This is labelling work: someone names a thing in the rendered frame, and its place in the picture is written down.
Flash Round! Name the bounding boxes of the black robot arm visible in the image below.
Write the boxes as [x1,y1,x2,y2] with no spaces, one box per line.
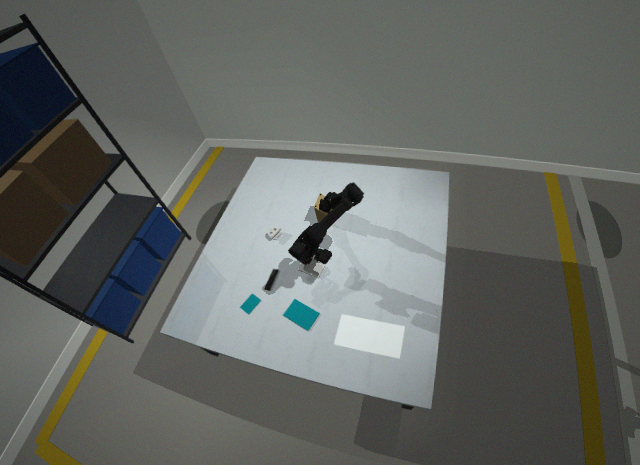
[288,182,365,265]

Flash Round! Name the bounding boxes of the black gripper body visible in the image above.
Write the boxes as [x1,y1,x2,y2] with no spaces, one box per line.
[307,245,332,264]

